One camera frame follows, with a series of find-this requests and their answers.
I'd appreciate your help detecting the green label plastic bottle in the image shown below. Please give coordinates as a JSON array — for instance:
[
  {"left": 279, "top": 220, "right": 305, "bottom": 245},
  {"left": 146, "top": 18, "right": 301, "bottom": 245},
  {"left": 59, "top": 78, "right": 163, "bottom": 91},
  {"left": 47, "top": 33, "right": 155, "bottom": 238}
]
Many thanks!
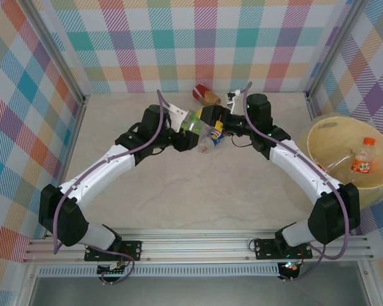
[{"left": 181, "top": 113, "right": 207, "bottom": 135}]

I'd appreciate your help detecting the large tea bottle red label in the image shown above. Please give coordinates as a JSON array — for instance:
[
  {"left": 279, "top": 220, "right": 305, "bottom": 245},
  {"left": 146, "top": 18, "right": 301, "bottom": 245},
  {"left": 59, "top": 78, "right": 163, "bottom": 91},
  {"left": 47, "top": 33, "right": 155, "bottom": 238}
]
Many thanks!
[{"left": 192, "top": 83, "right": 223, "bottom": 108}]

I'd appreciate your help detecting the orange label soda bottle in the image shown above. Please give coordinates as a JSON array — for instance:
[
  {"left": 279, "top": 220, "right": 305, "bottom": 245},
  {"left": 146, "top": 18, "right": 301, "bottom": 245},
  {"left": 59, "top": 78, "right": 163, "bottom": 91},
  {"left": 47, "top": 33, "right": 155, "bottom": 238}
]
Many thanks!
[{"left": 350, "top": 136, "right": 377, "bottom": 175}]

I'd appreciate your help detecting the yellow round bin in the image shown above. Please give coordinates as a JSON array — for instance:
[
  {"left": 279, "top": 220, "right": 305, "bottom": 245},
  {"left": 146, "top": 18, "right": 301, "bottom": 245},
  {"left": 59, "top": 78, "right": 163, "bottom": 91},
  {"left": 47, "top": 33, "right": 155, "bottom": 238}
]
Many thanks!
[{"left": 295, "top": 115, "right": 383, "bottom": 213}]

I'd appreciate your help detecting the blue yellow label bottle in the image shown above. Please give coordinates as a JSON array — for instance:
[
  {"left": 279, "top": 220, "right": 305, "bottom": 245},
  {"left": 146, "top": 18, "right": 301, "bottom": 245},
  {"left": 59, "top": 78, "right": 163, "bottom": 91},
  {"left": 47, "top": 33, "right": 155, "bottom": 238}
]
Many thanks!
[{"left": 199, "top": 126, "right": 227, "bottom": 154}]

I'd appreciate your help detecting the small circuit board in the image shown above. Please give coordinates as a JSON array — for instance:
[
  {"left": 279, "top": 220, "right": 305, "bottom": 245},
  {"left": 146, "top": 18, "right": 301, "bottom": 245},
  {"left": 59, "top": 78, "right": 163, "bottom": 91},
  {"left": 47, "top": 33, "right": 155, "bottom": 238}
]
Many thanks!
[
  {"left": 280, "top": 260, "right": 301, "bottom": 275},
  {"left": 97, "top": 263, "right": 129, "bottom": 277}
]

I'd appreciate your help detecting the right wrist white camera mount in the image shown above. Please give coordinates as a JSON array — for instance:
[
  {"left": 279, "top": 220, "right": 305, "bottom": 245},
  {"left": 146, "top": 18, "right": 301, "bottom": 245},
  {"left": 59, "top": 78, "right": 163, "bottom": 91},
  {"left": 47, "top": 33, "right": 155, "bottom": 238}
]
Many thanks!
[{"left": 226, "top": 90, "right": 244, "bottom": 114}]

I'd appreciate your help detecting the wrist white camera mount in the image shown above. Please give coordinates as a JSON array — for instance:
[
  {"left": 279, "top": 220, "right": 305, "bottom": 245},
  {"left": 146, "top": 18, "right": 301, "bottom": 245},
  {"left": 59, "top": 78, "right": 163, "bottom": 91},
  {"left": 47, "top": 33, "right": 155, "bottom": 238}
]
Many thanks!
[
  {"left": 226, "top": 90, "right": 244, "bottom": 114},
  {"left": 164, "top": 101, "right": 190, "bottom": 133}
]

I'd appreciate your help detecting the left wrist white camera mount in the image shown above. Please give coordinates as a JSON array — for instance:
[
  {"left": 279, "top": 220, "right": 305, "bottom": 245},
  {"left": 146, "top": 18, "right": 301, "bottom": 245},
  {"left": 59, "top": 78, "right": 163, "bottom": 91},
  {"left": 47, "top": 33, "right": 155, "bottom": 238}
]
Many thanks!
[{"left": 164, "top": 101, "right": 190, "bottom": 133}]

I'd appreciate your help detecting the aluminium side rail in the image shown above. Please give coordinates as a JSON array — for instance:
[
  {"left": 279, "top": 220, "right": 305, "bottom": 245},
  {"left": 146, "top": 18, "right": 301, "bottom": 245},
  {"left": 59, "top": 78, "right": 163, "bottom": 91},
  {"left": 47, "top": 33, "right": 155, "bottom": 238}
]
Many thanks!
[{"left": 305, "top": 92, "right": 322, "bottom": 122}]

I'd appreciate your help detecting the aluminium frame post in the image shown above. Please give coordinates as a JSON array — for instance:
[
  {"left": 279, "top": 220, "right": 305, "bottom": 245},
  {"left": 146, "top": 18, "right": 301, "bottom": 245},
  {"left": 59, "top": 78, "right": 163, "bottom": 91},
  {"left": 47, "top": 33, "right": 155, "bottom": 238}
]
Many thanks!
[
  {"left": 20, "top": 0, "right": 89, "bottom": 109},
  {"left": 304, "top": 0, "right": 368, "bottom": 103}
]

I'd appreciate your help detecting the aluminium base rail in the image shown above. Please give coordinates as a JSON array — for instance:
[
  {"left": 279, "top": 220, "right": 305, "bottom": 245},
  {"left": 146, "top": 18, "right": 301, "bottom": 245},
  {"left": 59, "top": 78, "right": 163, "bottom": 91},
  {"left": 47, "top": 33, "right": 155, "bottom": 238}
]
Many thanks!
[{"left": 22, "top": 228, "right": 376, "bottom": 264}]

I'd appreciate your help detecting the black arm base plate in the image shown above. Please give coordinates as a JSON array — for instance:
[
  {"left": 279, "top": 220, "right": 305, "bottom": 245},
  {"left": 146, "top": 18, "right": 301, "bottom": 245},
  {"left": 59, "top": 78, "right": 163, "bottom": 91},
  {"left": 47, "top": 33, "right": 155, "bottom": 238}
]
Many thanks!
[
  {"left": 84, "top": 240, "right": 144, "bottom": 263},
  {"left": 253, "top": 238, "right": 314, "bottom": 261}
]

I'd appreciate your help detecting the white slotted cable duct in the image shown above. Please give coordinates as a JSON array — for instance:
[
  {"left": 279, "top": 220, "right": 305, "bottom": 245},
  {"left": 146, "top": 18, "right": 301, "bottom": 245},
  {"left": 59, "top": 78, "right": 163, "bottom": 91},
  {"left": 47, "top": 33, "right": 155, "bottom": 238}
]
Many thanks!
[{"left": 36, "top": 266, "right": 282, "bottom": 278}]

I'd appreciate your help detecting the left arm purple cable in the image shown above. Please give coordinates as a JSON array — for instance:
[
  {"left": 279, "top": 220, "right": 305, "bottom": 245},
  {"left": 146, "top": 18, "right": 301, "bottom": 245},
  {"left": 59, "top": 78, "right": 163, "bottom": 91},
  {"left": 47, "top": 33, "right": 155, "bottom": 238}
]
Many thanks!
[{"left": 52, "top": 90, "right": 173, "bottom": 284}]

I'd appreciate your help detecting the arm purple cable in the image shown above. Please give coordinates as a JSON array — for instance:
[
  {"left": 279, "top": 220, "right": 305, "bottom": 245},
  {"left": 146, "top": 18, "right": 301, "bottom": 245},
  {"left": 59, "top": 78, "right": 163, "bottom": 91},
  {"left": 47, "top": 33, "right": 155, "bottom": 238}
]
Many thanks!
[
  {"left": 52, "top": 90, "right": 173, "bottom": 284},
  {"left": 242, "top": 82, "right": 352, "bottom": 282}
]

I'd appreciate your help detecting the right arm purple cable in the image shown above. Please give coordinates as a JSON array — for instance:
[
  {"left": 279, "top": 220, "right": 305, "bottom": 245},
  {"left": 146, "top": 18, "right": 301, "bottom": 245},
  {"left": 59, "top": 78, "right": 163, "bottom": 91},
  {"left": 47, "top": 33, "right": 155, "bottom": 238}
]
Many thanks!
[{"left": 242, "top": 82, "right": 352, "bottom": 282}]

